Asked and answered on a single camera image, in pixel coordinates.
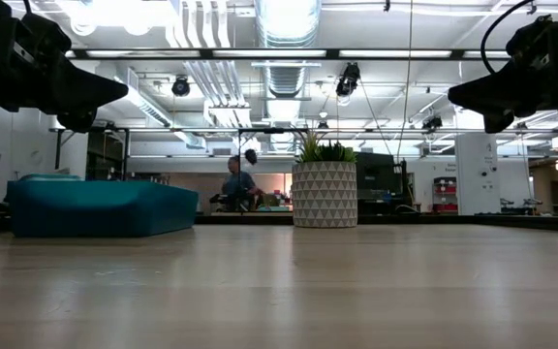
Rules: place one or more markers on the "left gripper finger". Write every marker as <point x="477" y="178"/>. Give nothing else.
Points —
<point x="95" y="92"/>

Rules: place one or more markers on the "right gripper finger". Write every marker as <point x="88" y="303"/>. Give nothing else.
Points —
<point x="487" y="94"/>

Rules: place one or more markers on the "black ceiling spotlight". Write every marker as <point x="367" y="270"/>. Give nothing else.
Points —
<point x="348" y="80"/>
<point x="431" y="122"/>
<point x="180" y="86"/>

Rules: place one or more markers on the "white cabinet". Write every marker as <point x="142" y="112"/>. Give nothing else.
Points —
<point x="477" y="174"/>

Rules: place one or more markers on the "red storage shelf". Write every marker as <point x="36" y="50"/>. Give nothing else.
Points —
<point x="443" y="194"/>

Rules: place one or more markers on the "teal plastic bin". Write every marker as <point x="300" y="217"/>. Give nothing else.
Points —
<point x="100" y="208"/>

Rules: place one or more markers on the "person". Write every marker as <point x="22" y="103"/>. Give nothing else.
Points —
<point x="238" y="184"/>

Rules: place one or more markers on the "succulent in patterned pot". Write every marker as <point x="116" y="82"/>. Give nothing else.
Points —
<point x="324" y="194"/>

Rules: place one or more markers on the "black background frame stand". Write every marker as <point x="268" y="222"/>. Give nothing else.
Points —
<point x="90" y="130"/>
<point x="239" y="145"/>

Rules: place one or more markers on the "black aluminium table frame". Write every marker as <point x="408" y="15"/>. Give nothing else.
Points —
<point x="453" y="220"/>

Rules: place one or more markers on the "silver ventilation duct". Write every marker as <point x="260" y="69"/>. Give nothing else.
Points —
<point x="286" y="24"/>

